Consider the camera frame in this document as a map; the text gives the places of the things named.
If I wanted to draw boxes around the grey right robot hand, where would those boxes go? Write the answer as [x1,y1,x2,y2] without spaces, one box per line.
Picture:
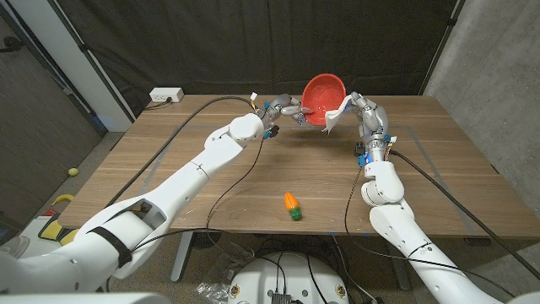
[343,91,390,143]

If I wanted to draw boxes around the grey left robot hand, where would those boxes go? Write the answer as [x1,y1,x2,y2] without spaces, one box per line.
[256,93,316,128]

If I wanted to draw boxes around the white paper napkin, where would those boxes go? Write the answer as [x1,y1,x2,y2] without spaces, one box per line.
[321,94,354,135]

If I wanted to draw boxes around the red plastic bowl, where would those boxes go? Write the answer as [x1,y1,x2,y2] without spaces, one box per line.
[301,73,348,127]

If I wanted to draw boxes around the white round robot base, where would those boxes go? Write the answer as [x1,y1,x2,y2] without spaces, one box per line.
[227,252,350,304]

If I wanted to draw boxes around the orange green toy carrot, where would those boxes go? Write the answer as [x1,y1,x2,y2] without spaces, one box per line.
[283,192,303,222]

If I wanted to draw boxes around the yellow toy banana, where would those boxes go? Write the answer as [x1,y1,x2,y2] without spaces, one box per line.
[51,193,76,207]

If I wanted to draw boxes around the black fabric backdrop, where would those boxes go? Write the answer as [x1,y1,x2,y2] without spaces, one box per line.
[54,0,461,118]

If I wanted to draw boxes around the white power strip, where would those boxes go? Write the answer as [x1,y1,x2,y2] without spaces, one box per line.
[148,87,185,104]

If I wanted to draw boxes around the black backdrop stand pole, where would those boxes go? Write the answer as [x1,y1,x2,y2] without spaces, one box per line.
[418,0,467,96]
[46,0,137,123]

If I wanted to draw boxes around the grey metal table leg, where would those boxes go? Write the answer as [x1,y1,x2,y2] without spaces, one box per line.
[386,248,413,291]
[170,231,193,283]

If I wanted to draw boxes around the clear plastic bag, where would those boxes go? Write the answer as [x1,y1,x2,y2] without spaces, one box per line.
[194,242,254,303]

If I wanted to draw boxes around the yellow black foam pad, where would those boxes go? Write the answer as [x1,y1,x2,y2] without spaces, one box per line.
[37,214,64,242]
[58,227,82,247]

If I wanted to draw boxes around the white grey sneaker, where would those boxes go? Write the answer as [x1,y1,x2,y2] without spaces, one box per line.
[0,235,30,259]

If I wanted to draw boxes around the blue black right wrist camera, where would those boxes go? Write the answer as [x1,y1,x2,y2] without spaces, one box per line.
[354,142,372,167]

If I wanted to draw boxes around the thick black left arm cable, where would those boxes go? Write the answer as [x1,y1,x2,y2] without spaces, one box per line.
[103,95,259,210]

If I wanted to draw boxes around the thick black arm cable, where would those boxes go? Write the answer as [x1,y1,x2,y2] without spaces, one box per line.
[390,149,540,282]
[103,95,259,210]

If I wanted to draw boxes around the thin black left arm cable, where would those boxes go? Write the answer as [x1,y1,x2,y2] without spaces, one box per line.
[129,138,266,261]

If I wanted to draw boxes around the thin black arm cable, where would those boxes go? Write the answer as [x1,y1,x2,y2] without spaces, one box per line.
[343,165,516,299]
[129,138,266,261]

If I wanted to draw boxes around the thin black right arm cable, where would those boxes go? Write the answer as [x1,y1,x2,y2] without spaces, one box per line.
[343,165,516,299]

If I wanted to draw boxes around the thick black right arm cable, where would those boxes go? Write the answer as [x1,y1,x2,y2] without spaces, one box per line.
[390,149,540,282]

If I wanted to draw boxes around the black base plug cable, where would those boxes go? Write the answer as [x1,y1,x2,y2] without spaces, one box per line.
[256,252,289,293]

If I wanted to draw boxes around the black door handle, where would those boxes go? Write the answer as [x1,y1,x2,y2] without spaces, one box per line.
[0,36,24,54]

